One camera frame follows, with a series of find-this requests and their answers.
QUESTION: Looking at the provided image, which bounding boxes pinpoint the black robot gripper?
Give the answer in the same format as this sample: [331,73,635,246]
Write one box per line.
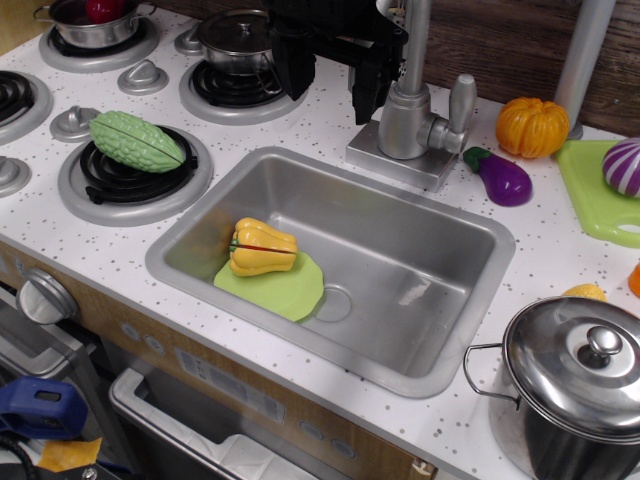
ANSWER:
[263,1,408,125]

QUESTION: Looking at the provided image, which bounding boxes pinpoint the silver toy faucet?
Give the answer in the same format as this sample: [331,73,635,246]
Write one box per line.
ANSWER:
[346,1,461,192]

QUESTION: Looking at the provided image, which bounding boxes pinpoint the back right stove burner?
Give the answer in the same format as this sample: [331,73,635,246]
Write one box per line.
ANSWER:
[179,60,307,126]

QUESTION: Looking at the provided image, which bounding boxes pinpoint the grey stove knob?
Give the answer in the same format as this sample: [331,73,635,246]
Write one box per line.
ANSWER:
[174,22,203,56]
[0,156,31,198]
[117,59,169,96]
[49,105,100,143]

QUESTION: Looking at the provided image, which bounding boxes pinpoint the yellow toy bell pepper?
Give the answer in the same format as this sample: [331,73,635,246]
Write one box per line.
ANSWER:
[229,217,298,277]

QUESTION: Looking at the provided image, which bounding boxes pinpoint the purple toy eggplant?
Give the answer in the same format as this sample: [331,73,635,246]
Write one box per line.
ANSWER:
[462,147,533,207]

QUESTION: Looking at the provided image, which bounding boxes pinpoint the orange toy pumpkin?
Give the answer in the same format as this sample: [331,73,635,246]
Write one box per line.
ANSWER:
[495,97,570,159]

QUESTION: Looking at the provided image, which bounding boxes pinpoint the back left stove burner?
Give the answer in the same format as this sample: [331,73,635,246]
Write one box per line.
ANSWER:
[38,19,159,74]

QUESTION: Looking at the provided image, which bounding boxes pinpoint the stainless steel sink basin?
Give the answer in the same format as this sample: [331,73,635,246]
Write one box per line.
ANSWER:
[146,147,515,398]

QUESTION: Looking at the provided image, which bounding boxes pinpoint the green toy bitter gourd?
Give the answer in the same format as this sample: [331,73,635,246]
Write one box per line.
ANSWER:
[89,111,184,173]

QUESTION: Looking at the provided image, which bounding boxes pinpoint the green plastic plate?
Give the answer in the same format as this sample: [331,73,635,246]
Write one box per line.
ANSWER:
[213,252,324,321]

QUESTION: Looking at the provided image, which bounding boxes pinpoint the red toy fruit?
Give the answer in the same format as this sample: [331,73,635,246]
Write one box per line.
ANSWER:
[85,0,125,24]

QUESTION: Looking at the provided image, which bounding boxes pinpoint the grey vertical pole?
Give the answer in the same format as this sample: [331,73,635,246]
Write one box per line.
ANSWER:
[554,0,616,140]

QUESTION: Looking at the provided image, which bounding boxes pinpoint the front black stove burner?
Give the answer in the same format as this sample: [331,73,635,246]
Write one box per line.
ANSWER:
[58,126,213,227]

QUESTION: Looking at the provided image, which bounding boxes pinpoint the purple striped toy onion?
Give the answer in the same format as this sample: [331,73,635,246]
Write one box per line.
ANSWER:
[602,137,639,198]

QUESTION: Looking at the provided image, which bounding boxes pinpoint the green plastic cutting board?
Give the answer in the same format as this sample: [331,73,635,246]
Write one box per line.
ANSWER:
[554,140,639,249]

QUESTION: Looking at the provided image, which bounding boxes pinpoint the left edge stove burner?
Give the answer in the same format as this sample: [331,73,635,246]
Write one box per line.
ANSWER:
[1,70,53,145]

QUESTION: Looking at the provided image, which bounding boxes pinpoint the yellow toy food piece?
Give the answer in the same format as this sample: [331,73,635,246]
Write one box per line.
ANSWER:
[562,284,608,302]

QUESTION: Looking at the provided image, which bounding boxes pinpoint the orange toy food piece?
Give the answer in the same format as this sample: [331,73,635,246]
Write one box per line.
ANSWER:
[627,263,640,297]

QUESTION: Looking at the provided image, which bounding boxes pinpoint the silver oven dial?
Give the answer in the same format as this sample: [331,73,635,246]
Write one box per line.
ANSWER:
[16,268,80,325]

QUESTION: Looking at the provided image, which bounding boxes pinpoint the silver dishwasher door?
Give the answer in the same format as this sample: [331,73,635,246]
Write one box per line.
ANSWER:
[108,367,401,480]

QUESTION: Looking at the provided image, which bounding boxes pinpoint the large steel pot with lid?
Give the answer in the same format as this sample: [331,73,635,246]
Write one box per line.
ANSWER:
[485,296,639,479]

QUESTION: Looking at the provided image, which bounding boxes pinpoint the blue clamp tool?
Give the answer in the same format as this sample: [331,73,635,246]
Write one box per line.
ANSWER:
[1,376,89,440]

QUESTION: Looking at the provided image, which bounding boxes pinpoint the silver faucet handle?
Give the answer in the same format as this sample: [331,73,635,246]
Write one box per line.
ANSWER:
[427,74,477,154]

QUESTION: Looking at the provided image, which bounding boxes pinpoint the steel pan with handles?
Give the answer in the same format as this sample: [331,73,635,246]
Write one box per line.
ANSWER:
[33,1,157,49]

